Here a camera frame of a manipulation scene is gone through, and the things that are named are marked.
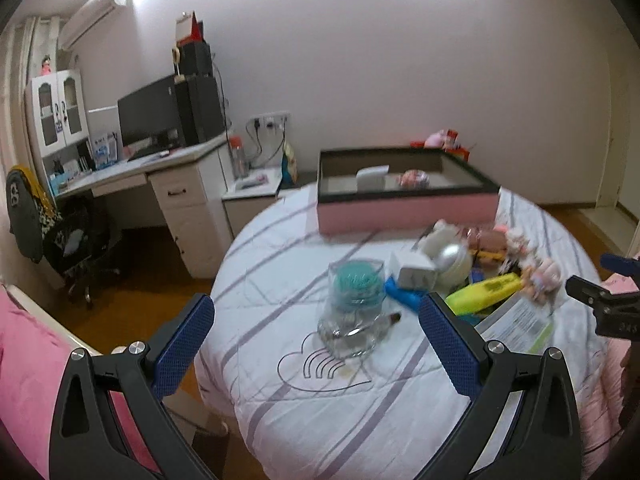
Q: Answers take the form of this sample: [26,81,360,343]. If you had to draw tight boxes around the office chair with clothes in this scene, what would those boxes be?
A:
[6,165,120,309]

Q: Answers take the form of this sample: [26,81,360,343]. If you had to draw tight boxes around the orange lid bottle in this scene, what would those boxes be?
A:
[229,136,250,180]

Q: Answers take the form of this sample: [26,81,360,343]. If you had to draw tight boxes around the white glass-door cabinet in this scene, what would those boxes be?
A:
[25,70,89,157]

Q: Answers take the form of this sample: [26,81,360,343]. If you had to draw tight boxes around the white round compact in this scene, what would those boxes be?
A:
[434,242,473,290]

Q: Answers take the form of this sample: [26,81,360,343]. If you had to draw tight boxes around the pink toy figures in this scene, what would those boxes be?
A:
[432,218,564,306]

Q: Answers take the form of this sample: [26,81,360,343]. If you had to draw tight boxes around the white charger plug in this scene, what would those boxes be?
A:
[388,250,437,290]

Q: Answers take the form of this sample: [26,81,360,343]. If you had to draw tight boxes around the white striped quilt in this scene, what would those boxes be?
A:
[193,181,614,480]

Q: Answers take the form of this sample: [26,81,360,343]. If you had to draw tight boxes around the black speaker box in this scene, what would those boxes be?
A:
[178,41,213,77]

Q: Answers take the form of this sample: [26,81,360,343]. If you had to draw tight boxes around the red storage basket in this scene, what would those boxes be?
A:
[410,129,470,162]

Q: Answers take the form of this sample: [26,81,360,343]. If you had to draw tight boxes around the white desk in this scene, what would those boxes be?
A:
[56,133,232,278]

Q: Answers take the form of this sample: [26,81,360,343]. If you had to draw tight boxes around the white air conditioner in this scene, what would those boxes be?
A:
[58,0,128,51]

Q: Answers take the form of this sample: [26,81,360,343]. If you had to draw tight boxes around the wall power socket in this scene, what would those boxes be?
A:
[247,112,291,129]

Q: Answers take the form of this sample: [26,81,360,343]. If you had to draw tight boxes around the pink black storage box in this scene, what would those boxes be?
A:
[317,146,500,235]

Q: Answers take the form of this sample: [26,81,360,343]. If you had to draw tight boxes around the black computer tower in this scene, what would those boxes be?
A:
[174,76,226,146]

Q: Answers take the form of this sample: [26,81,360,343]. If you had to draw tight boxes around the low white side table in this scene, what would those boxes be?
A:
[222,167,282,237]

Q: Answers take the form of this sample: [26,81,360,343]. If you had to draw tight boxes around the black computer monitor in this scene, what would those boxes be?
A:
[117,76,180,146]

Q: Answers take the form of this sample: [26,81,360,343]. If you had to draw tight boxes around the yellow highlighter pen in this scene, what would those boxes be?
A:
[445,273,523,316]

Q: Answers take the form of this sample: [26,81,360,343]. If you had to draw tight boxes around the paper leaflet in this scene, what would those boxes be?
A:
[475,292,553,354]

